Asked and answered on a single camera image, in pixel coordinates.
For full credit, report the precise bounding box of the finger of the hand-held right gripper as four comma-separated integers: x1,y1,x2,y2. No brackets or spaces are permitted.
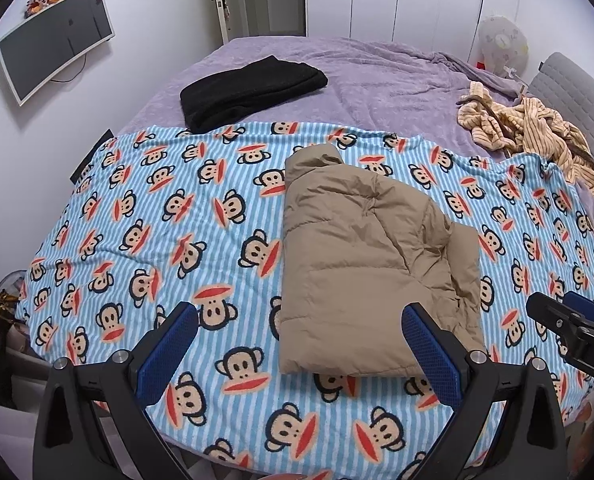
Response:
563,290,594,325
526,291,594,343

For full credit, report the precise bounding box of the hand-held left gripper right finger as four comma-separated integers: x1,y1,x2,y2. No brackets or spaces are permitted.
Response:
401,302,570,480

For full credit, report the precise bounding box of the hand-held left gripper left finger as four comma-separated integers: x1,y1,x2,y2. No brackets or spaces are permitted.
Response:
33,301,200,480

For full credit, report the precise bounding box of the beige puffer jacket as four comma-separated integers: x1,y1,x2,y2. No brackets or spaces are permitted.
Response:
278,143,488,378

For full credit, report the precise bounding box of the monkey print striped blanket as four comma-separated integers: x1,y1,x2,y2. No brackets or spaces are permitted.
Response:
17,121,594,471

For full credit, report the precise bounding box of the grey round bin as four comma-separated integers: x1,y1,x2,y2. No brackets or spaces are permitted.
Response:
0,270,30,356

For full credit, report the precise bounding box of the yellow striped fleece garment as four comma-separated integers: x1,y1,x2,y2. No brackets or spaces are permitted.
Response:
457,80,594,196

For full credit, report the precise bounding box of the grey padded headboard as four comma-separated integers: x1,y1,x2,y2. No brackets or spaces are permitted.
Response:
529,51,594,171

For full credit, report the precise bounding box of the covered standing fan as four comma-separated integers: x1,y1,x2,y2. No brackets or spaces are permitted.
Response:
477,15,530,78

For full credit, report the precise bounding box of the black folded garment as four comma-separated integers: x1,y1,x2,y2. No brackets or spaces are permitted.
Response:
179,55,328,135

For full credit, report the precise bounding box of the purple bed sheet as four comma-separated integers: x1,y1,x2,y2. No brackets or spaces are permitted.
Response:
122,36,594,221

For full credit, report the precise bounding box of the black television cable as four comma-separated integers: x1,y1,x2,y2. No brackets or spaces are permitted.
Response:
52,50,88,84

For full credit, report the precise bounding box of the white framed wall television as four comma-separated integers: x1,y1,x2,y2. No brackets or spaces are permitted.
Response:
0,0,116,107

